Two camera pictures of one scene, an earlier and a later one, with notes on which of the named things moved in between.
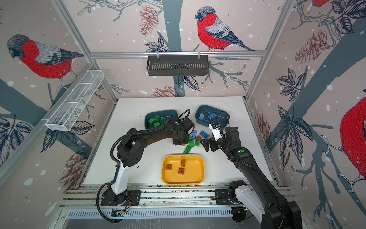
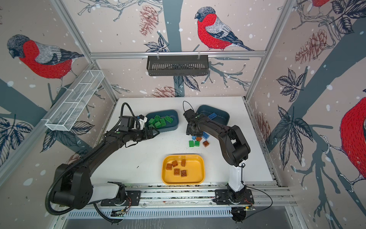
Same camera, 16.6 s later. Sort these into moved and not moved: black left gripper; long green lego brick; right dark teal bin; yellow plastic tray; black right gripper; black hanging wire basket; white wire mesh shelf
Moved: black right gripper; black left gripper; long green lego brick
Not moved: black hanging wire basket; right dark teal bin; white wire mesh shelf; yellow plastic tray
